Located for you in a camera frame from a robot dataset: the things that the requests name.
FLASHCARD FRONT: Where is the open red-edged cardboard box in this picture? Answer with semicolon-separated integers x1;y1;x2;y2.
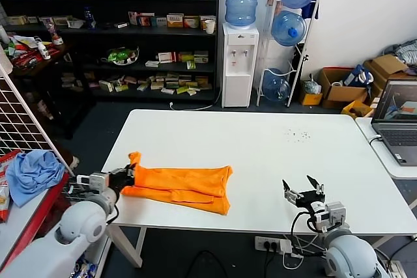
317;67;367;109

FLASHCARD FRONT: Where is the white water dispenser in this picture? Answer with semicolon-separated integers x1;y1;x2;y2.
221;23;259;109

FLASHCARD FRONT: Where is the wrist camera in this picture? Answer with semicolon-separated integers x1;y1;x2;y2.
321;202;347;230
76;172;110;193

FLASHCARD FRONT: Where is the red white shelf cart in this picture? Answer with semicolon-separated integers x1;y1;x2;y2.
0;172;71;278

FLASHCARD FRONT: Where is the white green tilted box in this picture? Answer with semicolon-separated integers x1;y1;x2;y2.
98;79;115;93

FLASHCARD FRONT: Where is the light blue crumpled cloth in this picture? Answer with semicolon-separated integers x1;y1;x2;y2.
5;150;65;208

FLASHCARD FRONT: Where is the dark blue hanging cloth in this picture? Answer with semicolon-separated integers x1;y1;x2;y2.
301;0;320;20

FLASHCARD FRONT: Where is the large white table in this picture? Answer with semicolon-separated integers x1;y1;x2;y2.
80;109;417;236

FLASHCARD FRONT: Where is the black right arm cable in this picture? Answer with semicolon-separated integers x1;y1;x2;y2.
291;211;326;256

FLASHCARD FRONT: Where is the striped clothes pile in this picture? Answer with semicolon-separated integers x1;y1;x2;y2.
382;39;417;76

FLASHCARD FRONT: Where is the white power strip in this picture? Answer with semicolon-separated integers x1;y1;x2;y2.
254;236;293;255

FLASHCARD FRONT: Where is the red blue medicine box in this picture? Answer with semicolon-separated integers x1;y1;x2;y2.
136;13;156;27

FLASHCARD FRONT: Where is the white wire grid panel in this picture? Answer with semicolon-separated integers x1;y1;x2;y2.
0;61;79;178

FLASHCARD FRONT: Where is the yellow plastic bin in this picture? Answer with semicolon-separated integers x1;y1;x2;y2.
341;100;374;118

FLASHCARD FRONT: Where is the black shelf unit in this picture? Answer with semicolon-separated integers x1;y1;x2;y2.
0;0;220;103

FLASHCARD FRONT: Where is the green white bowl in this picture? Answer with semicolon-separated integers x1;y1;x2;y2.
100;46;140;66

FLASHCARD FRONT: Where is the grey open laptop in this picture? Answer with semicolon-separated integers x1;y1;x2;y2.
371;79;417;167

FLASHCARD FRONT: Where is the blue white packet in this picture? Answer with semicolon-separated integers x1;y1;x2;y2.
73;257;97;278

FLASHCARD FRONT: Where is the white medicine bottle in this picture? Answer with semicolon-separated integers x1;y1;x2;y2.
36;39;51;61

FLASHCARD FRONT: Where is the blue plastic bottle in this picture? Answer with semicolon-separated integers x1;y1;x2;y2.
83;7;97;30

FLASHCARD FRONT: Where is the orange t-shirt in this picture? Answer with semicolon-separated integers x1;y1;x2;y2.
120;151;234;216

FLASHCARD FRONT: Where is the blue white bag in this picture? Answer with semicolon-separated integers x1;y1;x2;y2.
341;64;374;89

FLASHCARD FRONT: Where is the clear plastic bag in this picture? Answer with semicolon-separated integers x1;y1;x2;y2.
302;74;322;95

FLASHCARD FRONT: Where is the black floor cable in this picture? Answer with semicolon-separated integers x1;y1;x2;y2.
188;250;229;278

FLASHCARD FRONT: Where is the grey floor power strip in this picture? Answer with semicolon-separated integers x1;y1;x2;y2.
386;260;417;275

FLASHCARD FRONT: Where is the small white desk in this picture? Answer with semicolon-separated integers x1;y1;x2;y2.
354;117;417;180

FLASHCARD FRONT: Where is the red cream medicine box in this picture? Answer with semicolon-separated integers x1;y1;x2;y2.
182;16;200;29

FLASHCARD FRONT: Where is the pink drink bottle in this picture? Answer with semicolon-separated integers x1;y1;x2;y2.
42;19;63;46

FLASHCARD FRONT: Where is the small yellow box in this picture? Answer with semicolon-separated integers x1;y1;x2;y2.
299;90;323;106

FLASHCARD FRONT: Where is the large brown cardboard box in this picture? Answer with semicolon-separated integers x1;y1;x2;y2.
363;53;410;96

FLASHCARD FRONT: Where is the orange snack bag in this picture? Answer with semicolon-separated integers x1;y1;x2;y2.
0;173;14;223

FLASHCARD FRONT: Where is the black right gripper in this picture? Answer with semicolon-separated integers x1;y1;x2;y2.
281;174;327;215

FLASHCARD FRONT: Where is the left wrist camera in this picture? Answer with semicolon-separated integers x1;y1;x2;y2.
76;172;110;193

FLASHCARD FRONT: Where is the dark wooden side table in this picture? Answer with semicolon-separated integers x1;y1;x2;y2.
0;42;82;139

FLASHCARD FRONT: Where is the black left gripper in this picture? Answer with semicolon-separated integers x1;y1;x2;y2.
107;163;136;190

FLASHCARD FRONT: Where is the white metal jug rack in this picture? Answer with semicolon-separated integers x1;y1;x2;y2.
256;0;321;108

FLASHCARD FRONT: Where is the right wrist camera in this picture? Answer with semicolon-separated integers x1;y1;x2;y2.
321;202;347;230

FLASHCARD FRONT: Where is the white floor cable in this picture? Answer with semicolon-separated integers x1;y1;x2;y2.
168;87;222;111

